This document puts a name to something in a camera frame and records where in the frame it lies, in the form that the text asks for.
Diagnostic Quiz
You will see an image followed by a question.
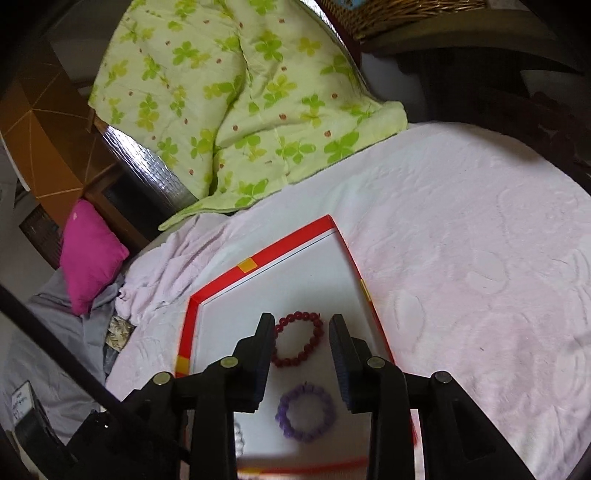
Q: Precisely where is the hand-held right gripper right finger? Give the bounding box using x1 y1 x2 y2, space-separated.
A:
328 314 536 480

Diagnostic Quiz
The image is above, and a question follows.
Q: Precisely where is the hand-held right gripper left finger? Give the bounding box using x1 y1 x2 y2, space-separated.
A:
121 312 277 480

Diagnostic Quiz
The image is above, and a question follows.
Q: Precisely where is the purple bead bracelet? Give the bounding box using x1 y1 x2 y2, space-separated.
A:
276 383 336 444

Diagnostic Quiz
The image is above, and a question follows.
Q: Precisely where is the red bead bracelet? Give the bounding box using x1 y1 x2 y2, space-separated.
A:
271 311 325 368

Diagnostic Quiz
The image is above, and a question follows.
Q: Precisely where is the red cardboard box tray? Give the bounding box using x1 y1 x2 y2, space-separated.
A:
175 215 423 476

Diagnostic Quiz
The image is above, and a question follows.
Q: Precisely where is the grey cloth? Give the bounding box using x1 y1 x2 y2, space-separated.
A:
0 268 134 435

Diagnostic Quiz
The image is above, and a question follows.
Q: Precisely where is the small patterned beige cloth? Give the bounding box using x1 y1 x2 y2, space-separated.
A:
105 316 136 352

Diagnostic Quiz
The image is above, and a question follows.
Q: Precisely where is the pale pink blanket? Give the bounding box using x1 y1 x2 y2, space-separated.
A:
104 122 591 480

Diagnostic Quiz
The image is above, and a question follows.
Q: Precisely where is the magenta pillow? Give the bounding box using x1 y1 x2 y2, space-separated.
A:
59 199 130 315

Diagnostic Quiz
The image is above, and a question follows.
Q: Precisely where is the dark wicker drawer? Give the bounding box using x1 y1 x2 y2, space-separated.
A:
18 203 63 271

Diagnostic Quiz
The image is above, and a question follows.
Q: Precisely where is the silver foil panel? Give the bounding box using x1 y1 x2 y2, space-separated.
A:
95 115 199 217

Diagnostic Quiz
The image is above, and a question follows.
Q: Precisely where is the green clover print quilt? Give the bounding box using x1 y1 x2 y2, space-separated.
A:
88 0 408 232

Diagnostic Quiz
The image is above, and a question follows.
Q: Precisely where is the orange wooden cabinet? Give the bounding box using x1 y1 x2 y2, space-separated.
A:
0 46 121 199

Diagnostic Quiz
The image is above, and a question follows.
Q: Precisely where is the wicker basket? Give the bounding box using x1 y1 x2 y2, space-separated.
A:
318 0 488 41

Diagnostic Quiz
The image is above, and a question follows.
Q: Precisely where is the wooden chair frame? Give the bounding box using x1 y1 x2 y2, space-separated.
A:
83 161 153 254

